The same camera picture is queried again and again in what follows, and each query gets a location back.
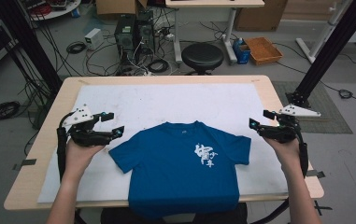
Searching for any person's left hand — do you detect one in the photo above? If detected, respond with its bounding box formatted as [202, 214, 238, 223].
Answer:
[64, 137, 106, 183]

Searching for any black sleeved gripper cable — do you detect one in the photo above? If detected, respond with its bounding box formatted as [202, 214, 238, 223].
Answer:
[56, 112, 74, 183]
[294, 121, 310, 179]

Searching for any black tape cross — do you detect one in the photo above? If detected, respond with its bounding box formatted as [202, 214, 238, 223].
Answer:
[313, 200, 334, 217]

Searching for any white table mat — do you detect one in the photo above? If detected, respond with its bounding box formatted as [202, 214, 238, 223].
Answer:
[36, 82, 290, 204]

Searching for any black computer tower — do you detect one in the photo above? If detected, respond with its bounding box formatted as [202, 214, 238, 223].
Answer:
[135, 10, 156, 55]
[113, 14, 136, 60]

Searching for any coiled black cable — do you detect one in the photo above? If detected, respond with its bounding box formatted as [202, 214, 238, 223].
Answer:
[0, 100, 21, 122]
[147, 58, 171, 75]
[338, 89, 354, 100]
[65, 40, 87, 55]

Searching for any grey tape piece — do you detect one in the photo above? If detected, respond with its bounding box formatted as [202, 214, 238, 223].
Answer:
[11, 158, 38, 172]
[306, 169, 326, 179]

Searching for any black round stool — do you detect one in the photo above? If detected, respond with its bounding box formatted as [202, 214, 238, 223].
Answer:
[180, 42, 225, 77]

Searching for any round white table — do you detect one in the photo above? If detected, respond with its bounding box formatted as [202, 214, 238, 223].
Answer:
[19, 0, 82, 22]

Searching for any person's dark clothing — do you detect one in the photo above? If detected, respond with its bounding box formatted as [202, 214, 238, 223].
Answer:
[100, 202, 249, 224]

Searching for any person's right hand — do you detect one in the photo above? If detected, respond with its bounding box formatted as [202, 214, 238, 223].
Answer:
[263, 135, 305, 176]

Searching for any blue printed T-shirt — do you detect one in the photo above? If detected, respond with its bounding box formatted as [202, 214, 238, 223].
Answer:
[107, 120, 252, 220]

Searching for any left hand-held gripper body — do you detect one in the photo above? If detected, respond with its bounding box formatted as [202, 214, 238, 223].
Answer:
[61, 104, 115, 147]

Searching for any grey floor mat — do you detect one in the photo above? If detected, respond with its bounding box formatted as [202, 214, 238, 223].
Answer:
[271, 80, 353, 135]

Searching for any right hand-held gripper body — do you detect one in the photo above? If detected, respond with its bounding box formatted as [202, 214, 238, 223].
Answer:
[257, 104, 322, 145]

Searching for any white metal stand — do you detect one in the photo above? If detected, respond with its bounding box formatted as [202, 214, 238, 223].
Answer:
[295, 0, 354, 64]

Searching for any blue box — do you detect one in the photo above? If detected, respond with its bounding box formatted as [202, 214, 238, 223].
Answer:
[232, 37, 252, 65]

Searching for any white desk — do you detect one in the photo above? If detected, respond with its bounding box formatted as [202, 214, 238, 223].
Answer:
[164, 0, 265, 65]

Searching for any large cardboard box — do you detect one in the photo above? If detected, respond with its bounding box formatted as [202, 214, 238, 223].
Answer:
[234, 0, 290, 33]

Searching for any white power supply box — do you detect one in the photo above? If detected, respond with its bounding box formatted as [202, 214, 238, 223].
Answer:
[83, 27, 105, 50]

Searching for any black metal stand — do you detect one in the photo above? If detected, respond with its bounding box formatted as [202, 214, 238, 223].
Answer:
[286, 0, 356, 109]
[0, 0, 64, 97]

